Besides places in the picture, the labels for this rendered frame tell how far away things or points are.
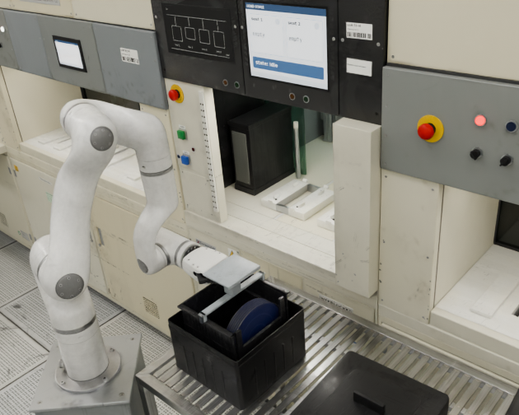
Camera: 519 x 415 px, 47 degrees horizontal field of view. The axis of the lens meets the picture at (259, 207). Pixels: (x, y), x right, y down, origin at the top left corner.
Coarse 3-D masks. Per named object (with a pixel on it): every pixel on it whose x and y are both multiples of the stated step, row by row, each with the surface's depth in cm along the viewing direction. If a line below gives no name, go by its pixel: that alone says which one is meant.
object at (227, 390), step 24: (288, 312) 170; (192, 336) 158; (288, 336) 163; (192, 360) 164; (216, 360) 154; (240, 360) 149; (264, 360) 157; (288, 360) 166; (216, 384) 160; (240, 384) 152; (264, 384) 160; (240, 408) 156
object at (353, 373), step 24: (360, 360) 155; (336, 384) 149; (360, 384) 148; (384, 384) 147; (408, 384) 147; (312, 408) 143; (336, 408) 142; (360, 408) 141; (384, 408) 139; (408, 408) 140; (432, 408) 140
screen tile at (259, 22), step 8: (256, 16) 166; (264, 16) 164; (272, 16) 163; (280, 16) 161; (256, 24) 167; (264, 24) 165; (272, 24) 164; (280, 24) 162; (280, 32) 163; (256, 40) 170; (264, 40) 168; (272, 40) 166; (280, 40) 164; (256, 48) 171; (264, 48) 169; (272, 48) 167; (280, 48) 165
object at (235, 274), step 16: (240, 256) 162; (208, 272) 157; (224, 272) 156; (240, 272) 156; (208, 288) 168; (224, 288) 160; (240, 288) 160; (256, 288) 171; (272, 288) 165; (192, 304) 165; (208, 304) 170; (224, 304) 175; (240, 304) 178; (192, 320) 161; (208, 320) 155; (224, 320) 178; (208, 336) 158; (224, 336) 152; (240, 336) 152; (256, 336) 158; (224, 352) 156; (240, 352) 154
